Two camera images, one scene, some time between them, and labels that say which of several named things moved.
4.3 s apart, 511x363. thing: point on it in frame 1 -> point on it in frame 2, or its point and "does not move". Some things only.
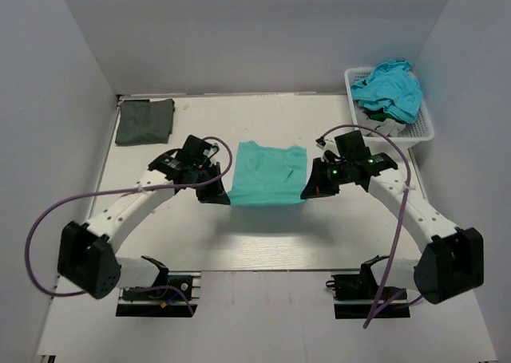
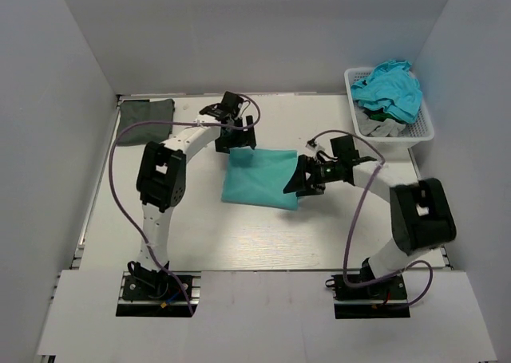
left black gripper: [215, 195] -> [246, 138]
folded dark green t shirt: [142, 123] does not move
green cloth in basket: [379, 115] does not move
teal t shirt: [267, 175] does not move
